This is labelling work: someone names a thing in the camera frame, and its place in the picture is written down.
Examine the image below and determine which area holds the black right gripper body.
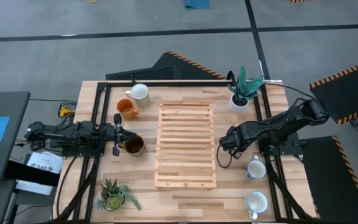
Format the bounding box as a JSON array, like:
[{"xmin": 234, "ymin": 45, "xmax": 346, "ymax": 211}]
[{"xmin": 218, "ymin": 123, "xmax": 252, "ymax": 160}]

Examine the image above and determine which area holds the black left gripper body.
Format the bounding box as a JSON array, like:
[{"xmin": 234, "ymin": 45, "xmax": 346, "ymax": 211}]
[{"xmin": 99, "ymin": 113, "xmax": 123, "ymax": 157}]

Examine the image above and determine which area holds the brown mug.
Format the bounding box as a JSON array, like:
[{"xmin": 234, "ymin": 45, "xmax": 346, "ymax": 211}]
[{"xmin": 119, "ymin": 134, "xmax": 147, "ymax": 157}]

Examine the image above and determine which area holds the orange mug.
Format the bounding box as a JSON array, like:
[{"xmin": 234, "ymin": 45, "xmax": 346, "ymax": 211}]
[{"xmin": 116, "ymin": 98, "xmax": 140, "ymax": 121}]

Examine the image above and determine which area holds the white mug with dark pattern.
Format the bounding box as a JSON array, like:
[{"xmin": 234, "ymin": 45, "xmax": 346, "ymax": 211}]
[{"xmin": 243, "ymin": 154, "xmax": 268, "ymax": 181}]

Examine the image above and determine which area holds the plain white mug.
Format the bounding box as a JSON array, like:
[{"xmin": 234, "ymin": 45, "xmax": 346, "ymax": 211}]
[{"xmin": 244, "ymin": 190, "xmax": 270, "ymax": 221}]

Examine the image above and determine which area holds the cream mug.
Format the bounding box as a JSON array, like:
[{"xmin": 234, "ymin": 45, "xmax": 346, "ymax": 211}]
[{"xmin": 125, "ymin": 83, "xmax": 152, "ymax": 108}]

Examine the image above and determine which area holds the snake plant in white pot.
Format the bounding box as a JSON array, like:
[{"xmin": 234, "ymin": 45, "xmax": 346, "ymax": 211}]
[{"xmin": 227, "ymin": 65, "xmax": 266, "ymax": 114}]

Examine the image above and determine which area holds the wooden slatted rack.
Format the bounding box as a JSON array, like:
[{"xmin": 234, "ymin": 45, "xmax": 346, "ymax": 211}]
[{"xmin": 154, "ymin": 100, "xmax": 218, "ymax": 190}]

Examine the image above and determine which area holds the succulent plant in pot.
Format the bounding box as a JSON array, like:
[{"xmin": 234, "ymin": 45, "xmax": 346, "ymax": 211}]
[{"xmin": 94, "ymin": 178, "xmax": 143, "ymax": 213}]

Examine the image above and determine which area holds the yellow plug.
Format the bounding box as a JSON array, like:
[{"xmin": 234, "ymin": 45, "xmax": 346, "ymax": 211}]
[{"xmin": 58, "ymin": 105, "xmax": 76, "ymax": 119}]

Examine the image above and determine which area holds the white printed paper sheet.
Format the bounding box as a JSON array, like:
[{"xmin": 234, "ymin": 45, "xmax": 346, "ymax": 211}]
[{"xmin": 25, "ymin": 151, "xmax": 65, "ymax": 175}]

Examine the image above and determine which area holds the black ramp with hazard stripes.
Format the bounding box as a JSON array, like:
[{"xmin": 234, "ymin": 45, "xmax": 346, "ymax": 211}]
[
  {"xmin": 309, "ymin": 57, "xmax": 358, "ymax": 126},
  {"xmin": 105, "ymin": 50, "xmax": 228, "ymax": 81},
  {"xmin": 300, "ymin": 135, "xmax": 358, "ymax": 224}
]

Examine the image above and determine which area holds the grey desk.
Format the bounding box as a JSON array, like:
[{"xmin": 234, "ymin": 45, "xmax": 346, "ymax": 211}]
[{"xmin": 0, "ymin": 91, "xmax": 31, "ymax": 185}]

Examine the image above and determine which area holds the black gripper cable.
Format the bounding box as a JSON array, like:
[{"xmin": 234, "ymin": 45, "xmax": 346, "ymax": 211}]
[{"xmin": 215, "ymin": 144, "xmax": 233, "ymax": 169}]

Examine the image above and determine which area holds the black aluminium table frame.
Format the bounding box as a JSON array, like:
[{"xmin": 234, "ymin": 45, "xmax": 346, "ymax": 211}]
[{"xmin": 53, "ymin": 79, "xmax": 316, "ymax": 223}]

